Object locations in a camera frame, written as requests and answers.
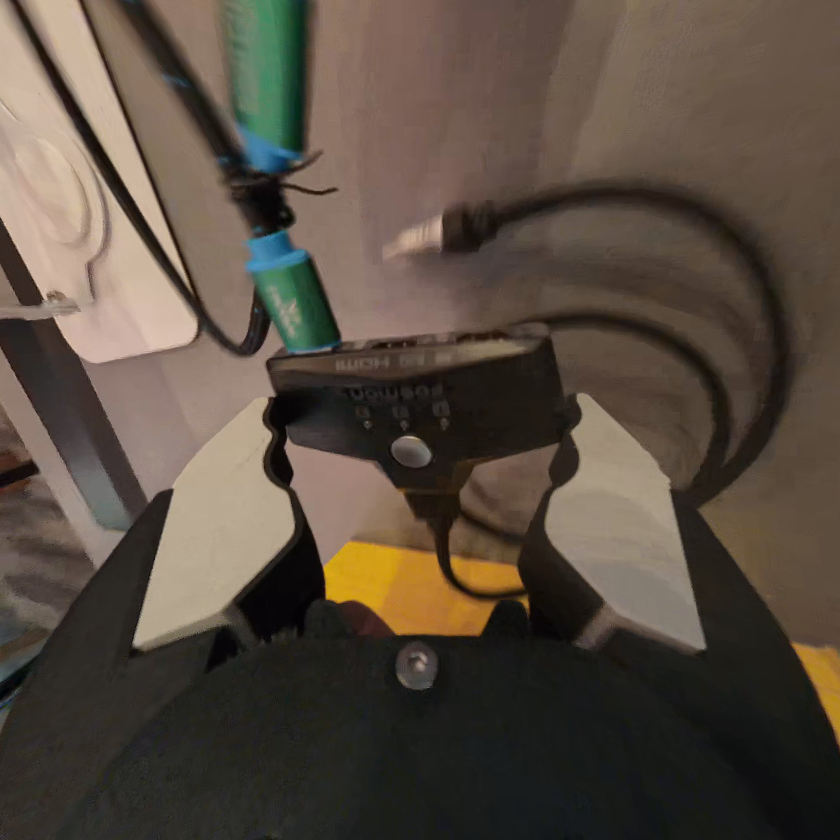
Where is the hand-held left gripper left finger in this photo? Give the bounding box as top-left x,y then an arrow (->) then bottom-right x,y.
131,395 -> 327,652

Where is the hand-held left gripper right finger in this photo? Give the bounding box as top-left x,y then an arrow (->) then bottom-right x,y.
517,392 -> 708,656

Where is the silver HDMI splitter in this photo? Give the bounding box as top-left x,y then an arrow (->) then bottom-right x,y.
266,323 -> 571,494

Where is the yellow plastic bin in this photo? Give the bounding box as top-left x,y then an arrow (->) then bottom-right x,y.
325,541 -> 840,742

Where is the looped braided HDMI cable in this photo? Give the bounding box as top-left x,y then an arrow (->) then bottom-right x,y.
0,0 -> 343,360

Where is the black cable with silver plug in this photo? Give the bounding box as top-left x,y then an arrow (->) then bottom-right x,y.
382,184 -> 791,599

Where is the person's left hand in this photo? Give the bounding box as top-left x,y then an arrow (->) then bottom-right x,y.
340,599 -> 396,636

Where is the white folding stand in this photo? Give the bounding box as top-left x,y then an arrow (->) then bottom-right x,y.
0,0 -> 201,365

